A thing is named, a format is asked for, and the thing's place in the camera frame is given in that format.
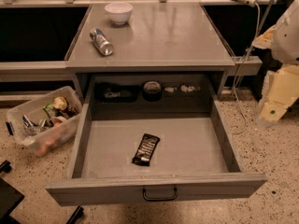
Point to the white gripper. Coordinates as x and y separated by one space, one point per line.
287 36

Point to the black rxbar chocolate wrapper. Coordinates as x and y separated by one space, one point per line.
145 149

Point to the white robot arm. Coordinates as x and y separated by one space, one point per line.
285 43

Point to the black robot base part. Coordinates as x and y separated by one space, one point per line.
10 198

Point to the grey open drawer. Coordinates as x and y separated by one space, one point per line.
196 154

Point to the grey counter cabinet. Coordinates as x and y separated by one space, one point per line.
159 37

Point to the white crumpled paper piece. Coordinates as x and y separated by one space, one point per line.
182 88

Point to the black tape roll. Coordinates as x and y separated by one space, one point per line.
152 91

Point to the white ceramic bowl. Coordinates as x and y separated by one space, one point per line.
119 12

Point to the silver blue drink can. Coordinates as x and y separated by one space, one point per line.
100 42

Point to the yellow snack in bin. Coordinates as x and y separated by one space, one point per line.
60 103

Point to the green packet in bin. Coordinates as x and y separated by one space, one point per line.
50 110

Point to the clear plastic storage bin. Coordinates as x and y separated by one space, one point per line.
31 127

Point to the black drawer handle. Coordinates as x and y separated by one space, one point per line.
160 195

